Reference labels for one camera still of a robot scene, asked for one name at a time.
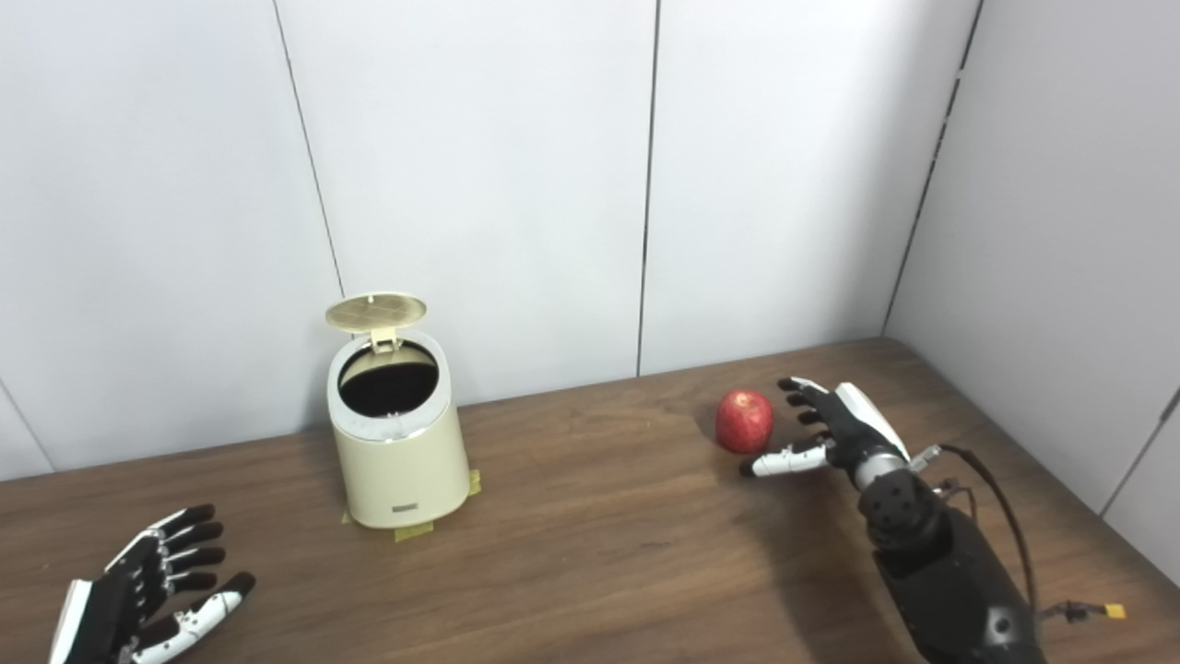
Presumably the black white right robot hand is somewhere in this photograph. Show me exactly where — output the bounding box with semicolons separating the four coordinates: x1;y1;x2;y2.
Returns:
738;376;912;490

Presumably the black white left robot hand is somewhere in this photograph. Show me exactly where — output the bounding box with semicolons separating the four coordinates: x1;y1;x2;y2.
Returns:
48;504;257;664

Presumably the red apple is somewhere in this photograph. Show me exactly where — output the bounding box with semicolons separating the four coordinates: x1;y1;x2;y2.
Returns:
715;389;774;455

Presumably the cream-colored bin body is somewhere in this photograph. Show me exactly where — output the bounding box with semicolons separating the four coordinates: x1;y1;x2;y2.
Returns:
326;330;471;530

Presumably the cream round bin lid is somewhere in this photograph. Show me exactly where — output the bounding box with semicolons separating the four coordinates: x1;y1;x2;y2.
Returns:
324;292;428;356

